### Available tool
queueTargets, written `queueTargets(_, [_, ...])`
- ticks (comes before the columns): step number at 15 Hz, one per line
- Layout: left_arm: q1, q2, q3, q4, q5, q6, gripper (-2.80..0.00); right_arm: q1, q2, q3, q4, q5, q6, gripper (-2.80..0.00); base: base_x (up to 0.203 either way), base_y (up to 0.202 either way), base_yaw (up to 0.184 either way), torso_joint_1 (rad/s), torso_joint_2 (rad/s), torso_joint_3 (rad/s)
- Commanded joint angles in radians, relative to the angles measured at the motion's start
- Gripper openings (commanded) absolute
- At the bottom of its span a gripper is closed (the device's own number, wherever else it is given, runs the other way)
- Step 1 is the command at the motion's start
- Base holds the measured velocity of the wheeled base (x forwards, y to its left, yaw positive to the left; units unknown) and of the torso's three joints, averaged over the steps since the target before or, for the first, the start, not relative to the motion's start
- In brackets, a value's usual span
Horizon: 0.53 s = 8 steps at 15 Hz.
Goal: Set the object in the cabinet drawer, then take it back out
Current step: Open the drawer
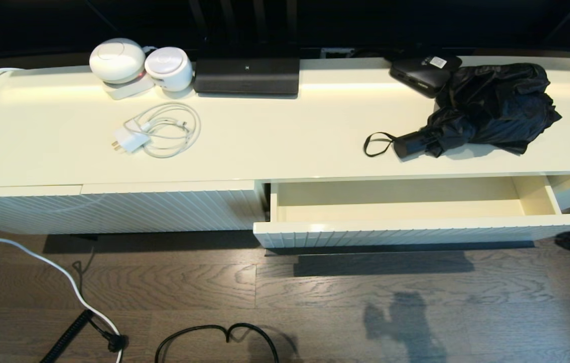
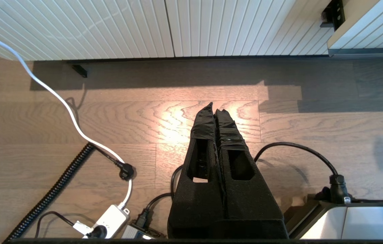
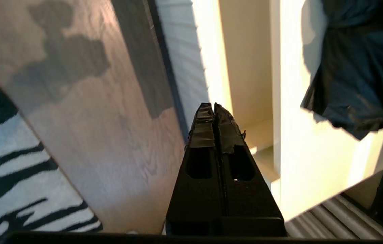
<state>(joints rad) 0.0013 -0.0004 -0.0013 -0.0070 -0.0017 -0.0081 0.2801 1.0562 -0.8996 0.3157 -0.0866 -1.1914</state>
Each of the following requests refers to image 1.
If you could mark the white flat base box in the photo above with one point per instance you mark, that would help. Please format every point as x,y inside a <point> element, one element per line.
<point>127,91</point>

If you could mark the wall outlet plate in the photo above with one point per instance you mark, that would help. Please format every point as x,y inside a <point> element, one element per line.
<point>337,52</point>

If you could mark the white charger plug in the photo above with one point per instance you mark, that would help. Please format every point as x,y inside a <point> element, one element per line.
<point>130,139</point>

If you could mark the white tv cabinet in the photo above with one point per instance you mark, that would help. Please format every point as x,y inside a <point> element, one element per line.
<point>290,136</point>

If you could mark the black folding umbrella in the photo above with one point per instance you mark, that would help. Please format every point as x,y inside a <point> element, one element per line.
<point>491,105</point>

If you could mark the white fluted cabinet front panel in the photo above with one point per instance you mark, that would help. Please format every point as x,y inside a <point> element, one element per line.
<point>174,208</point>

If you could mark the black flat rectangular box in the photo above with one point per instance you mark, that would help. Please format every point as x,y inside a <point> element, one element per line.
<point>247,77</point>

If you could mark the white fluted drawer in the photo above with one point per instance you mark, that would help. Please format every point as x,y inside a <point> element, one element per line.
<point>390,212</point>

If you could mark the small white round device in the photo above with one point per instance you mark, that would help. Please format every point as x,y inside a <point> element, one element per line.
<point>168,67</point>

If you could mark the large white round device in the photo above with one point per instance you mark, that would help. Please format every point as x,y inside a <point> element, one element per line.
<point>116,59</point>

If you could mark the black set-top box with label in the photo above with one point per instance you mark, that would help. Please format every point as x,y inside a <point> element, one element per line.
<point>421,74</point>

